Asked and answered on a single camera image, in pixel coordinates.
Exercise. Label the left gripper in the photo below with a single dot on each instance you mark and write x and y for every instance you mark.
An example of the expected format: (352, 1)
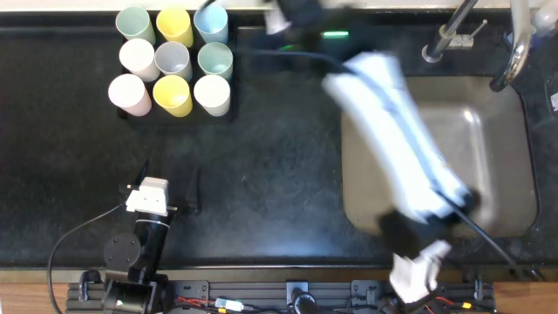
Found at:
(178, 209)

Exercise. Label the yellow cup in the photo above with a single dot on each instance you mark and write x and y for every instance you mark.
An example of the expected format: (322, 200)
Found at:
(174, 24)
(172, 93)

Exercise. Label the pink cup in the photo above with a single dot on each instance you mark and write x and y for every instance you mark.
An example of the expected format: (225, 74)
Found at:
(128, 93)

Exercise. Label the white cup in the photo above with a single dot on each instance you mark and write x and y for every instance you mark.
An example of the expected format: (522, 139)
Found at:
(138, 59)
(212, 93)

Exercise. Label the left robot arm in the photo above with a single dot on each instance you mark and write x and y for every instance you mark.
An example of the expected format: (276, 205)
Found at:
(122, 253)

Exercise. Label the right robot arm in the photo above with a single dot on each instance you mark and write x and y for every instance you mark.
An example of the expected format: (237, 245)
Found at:
(392, 139)

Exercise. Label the black tray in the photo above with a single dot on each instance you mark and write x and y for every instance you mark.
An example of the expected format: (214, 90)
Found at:
(233, 87)

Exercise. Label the grey cup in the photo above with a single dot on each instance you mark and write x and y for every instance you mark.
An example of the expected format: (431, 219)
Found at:
(173, 61)

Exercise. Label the green cup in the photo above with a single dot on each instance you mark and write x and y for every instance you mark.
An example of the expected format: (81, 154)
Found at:
(215, 61)
(135, 24)

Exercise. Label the blue cup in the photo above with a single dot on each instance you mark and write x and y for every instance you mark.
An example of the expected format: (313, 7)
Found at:
(211, 24)

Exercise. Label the steel sink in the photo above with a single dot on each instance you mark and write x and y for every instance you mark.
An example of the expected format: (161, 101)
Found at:
(501, 152)

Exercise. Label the steel tap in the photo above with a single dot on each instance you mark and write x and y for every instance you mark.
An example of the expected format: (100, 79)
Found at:
(521, 48)

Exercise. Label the blue soap bottle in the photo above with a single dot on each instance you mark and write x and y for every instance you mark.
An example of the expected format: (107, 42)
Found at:
(547, 19)

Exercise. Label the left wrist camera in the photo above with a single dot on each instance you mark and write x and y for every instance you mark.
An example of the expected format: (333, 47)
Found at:
(148, 196)

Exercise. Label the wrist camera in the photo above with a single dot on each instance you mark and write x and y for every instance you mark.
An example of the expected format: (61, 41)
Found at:
(148, 196)
(276, 22)

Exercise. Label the mounting rail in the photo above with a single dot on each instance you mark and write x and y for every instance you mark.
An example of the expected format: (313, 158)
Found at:
(261, 296)

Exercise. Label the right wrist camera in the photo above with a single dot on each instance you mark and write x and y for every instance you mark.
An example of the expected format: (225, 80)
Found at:
(276, 22)

